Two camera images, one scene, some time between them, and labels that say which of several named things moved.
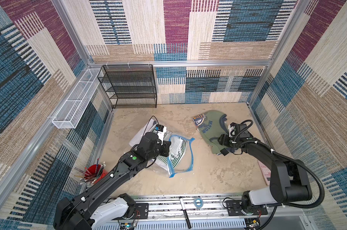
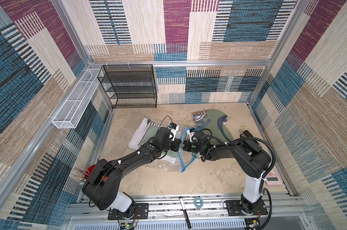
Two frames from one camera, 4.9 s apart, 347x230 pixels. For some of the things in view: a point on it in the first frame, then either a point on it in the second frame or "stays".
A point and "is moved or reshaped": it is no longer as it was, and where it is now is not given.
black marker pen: x=185 y=212 stays
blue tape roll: x=202 y=202 stays
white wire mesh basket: x=68 y=116 stays
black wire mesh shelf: x=129 y=86 stays
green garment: x=211 y=125 stays
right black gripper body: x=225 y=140 → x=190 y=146
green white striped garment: x=178 y=148 is moved or reshaped
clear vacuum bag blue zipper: x=180 y=157 is moved or reshaped
